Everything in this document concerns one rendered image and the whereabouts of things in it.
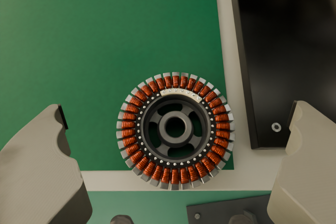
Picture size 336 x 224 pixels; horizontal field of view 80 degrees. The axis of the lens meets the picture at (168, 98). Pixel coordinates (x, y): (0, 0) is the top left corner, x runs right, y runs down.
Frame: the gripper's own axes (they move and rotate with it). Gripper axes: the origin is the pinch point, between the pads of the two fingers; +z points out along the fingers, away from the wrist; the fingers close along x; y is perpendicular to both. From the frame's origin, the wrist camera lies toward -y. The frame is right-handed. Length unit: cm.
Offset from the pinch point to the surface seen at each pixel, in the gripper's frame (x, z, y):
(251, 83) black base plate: 8.3, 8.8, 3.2
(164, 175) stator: -0.9, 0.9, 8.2
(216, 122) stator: 4.0, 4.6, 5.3
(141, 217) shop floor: -14, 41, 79
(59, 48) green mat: -14.6, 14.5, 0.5
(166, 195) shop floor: -3, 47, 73
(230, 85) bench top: 6.7, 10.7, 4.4
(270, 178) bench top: 9.7, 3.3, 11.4
